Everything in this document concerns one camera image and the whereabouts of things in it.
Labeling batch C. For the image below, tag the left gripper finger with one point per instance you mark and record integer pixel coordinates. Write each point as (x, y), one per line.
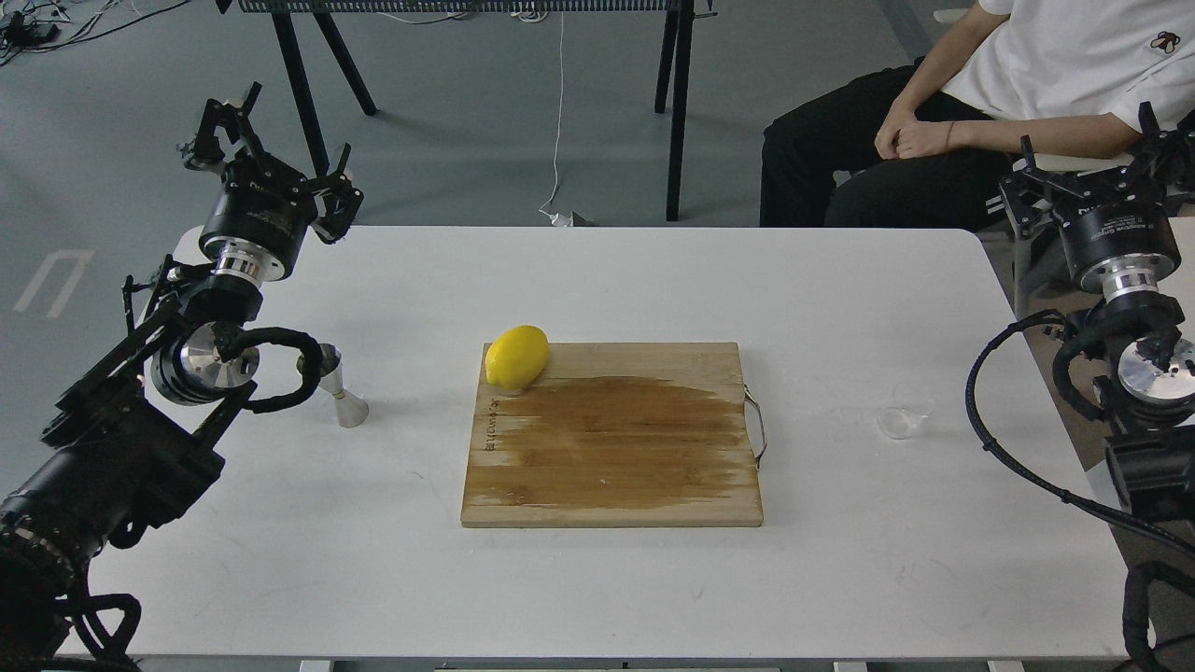
(341, 200)
(204, 152)

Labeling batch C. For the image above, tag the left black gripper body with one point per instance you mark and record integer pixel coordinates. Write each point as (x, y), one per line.
(258, 205)

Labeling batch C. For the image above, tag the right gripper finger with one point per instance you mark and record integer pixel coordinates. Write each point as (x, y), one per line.
(1164, 157)
(1046, 191)

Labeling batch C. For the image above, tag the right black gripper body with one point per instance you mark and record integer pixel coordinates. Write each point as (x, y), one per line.
(1115, 230)

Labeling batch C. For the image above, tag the steel jigger measuring cup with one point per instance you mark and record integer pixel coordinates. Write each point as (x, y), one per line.
(350, 410)

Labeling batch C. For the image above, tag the small clear glass cup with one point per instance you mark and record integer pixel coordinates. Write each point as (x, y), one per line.
(907, 411)

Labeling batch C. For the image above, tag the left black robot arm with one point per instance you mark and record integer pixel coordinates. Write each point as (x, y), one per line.
(134, 439)

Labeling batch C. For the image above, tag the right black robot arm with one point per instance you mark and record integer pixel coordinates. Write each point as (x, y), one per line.
(1123, 363)

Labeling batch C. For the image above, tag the seated person white shirt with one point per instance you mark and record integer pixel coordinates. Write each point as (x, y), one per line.
(925, 145)

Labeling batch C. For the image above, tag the yellow lemon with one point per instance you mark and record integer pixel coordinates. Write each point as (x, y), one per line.
(516, 358)

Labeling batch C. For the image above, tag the wooden cutting board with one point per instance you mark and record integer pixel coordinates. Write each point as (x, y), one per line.
(616, 435)

